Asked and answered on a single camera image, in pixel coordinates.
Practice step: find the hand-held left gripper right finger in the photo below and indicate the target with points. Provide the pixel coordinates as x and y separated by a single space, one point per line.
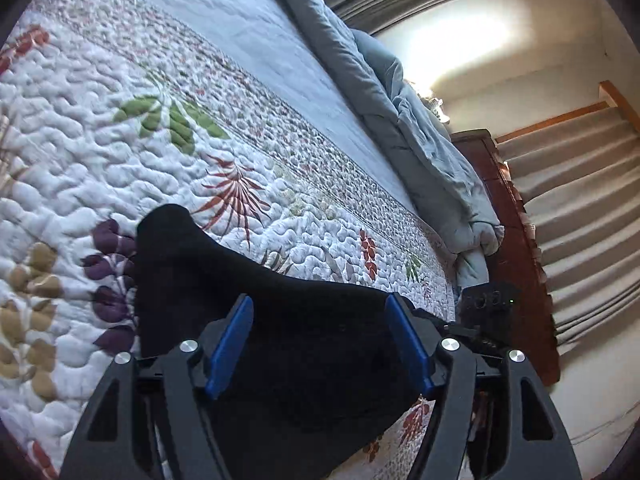
407 345

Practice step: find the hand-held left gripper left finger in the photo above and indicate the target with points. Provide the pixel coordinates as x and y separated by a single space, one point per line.
230 345

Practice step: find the black pants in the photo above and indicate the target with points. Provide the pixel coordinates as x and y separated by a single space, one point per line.
310 360

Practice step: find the beige carpeted stairs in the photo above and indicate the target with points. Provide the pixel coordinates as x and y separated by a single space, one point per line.
575 185

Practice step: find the grey-blue comforter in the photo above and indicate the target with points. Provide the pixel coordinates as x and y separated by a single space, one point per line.
400 125

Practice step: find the floral quilted bedspread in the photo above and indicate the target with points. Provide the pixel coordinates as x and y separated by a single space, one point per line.
125 160

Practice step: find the dark wooden bed frame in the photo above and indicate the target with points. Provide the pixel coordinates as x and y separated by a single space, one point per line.
520 240

